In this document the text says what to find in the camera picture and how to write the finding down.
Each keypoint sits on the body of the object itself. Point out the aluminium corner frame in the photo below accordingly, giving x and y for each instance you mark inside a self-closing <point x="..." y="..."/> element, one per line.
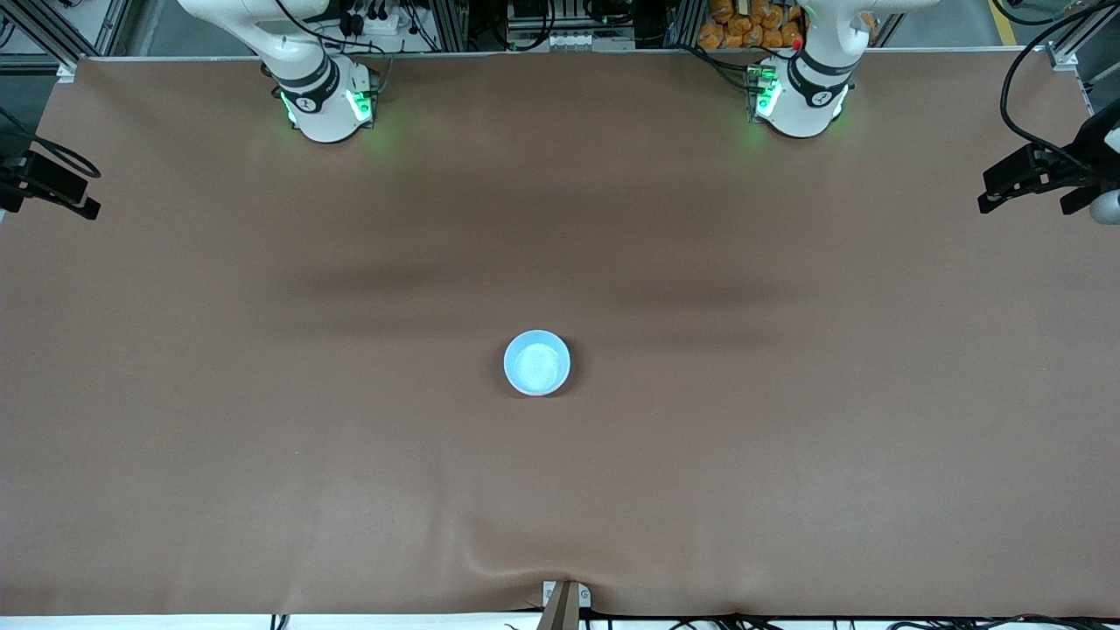
<point x="1063" y="52"/>
<point x="39" y="28"/>

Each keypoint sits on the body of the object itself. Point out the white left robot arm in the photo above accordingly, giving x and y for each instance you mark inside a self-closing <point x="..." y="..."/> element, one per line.
<point x="801" y="109"/>

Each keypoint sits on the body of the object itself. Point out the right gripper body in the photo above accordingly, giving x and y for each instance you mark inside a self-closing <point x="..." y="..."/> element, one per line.
<point x="10" y="175"/>

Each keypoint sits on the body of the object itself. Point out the grey electronics rack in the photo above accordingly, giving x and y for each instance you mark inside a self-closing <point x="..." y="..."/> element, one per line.
<point x="569" y="39"/>

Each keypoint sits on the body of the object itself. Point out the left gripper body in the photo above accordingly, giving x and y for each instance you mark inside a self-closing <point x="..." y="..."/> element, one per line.
<point x="1086" y="149"/>

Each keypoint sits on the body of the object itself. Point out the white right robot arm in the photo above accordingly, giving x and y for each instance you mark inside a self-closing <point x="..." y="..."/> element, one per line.
<point x="324" y="114"/>

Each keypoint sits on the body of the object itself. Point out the blue bowl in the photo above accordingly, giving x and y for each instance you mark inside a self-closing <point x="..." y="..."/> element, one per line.
<point x="537" y="363"/>

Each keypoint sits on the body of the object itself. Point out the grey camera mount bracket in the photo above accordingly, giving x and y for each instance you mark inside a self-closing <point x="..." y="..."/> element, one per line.
<point x="564" y="604"/>

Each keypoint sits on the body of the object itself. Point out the brown table mat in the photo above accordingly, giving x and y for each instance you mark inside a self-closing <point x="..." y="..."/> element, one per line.
<point x="560" y="490"/>

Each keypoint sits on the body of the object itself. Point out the orange snack bags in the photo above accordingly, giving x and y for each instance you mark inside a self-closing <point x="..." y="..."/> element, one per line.
<point x="744" y="31"/>

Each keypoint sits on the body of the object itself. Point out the white power strip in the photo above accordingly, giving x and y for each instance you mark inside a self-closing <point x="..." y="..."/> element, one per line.
<point x="376" y="24"/>

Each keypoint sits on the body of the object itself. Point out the aluminium frame post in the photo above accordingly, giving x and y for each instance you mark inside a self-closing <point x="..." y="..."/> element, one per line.
<point x="448" y="26"/>
<point x="682" y="22"/>

